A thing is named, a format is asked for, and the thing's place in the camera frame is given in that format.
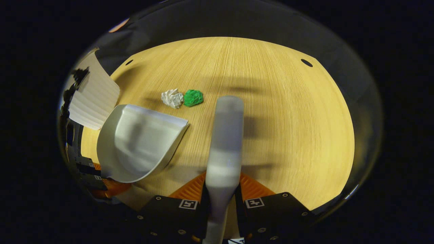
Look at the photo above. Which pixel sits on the white paper ball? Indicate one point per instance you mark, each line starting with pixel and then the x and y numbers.
pixel 172 98

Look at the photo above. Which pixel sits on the white ribbed garbage bin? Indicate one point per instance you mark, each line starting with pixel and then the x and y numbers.
pixel 96 98

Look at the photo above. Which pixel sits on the small white broom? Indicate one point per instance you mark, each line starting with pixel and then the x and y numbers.
pixel 225 142

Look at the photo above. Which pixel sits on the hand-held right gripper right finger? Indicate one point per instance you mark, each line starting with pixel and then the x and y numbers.
pixel 271 220

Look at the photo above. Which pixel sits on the green paper ball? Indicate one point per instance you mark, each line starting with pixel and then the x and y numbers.
pixel 193 98

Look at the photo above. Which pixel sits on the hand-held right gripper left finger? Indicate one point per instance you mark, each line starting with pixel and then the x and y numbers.
pixel 169 217

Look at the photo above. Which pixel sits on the white plastic dustpan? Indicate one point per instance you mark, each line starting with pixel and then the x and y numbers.
pixel 139 145

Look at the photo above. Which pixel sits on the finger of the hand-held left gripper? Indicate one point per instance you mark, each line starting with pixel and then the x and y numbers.
pixel 86 166
pixel 112 188

